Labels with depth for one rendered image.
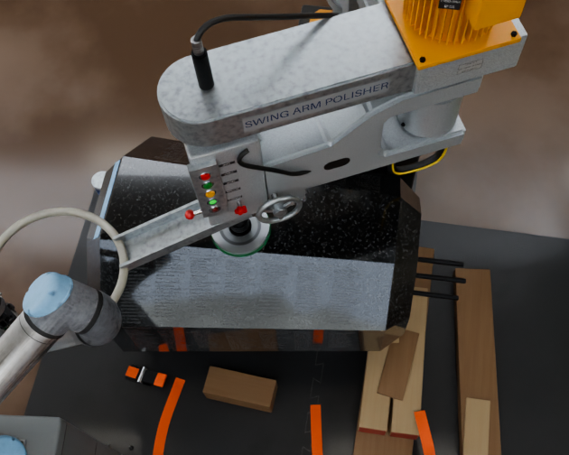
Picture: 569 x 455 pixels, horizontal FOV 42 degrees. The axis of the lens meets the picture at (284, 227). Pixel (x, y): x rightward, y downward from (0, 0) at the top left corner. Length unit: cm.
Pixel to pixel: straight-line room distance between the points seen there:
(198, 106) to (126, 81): 235
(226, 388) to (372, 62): 176
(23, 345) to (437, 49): 126
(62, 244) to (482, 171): 213
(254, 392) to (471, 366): 95
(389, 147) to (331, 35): 49
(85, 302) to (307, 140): 80
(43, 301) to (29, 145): 242
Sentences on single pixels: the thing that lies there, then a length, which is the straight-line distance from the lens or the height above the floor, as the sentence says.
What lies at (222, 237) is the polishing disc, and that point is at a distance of 263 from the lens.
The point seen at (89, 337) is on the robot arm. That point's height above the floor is 154.
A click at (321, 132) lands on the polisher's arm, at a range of 217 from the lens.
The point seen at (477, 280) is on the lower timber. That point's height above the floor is 8.
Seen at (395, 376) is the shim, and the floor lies 21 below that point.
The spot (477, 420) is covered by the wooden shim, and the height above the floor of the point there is 10.
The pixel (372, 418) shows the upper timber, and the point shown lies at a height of 20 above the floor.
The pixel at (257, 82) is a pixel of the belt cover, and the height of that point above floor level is 174.
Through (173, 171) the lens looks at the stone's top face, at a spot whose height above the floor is 87.
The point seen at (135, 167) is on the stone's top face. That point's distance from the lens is 287.
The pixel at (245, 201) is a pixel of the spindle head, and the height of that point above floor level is 127.
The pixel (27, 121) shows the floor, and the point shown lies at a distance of 424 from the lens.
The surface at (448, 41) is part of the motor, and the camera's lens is 198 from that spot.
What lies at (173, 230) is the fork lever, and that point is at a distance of 257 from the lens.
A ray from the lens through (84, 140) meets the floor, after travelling 407.
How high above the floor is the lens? 327
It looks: 64 degrees down
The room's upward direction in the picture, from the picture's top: 6 degrees counter-clockwise
